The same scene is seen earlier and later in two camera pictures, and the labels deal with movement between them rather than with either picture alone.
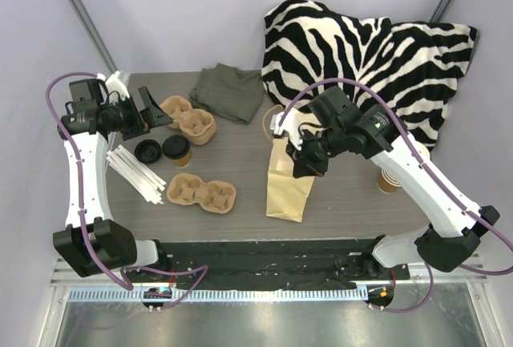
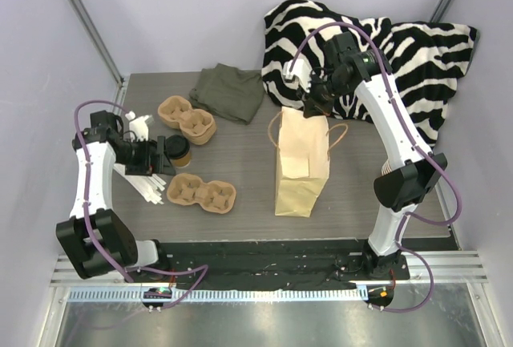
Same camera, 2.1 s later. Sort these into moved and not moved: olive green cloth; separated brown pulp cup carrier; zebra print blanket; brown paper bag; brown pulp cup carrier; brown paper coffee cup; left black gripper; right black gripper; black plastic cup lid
Moved: brown paper bag; left black gripper; right black gripper
Not moved: brown paper coffee cup; separated brown pulp cup carrier; brown pulp cup carrier; olive green cloth; zebra print blanket; black plastic cup lid
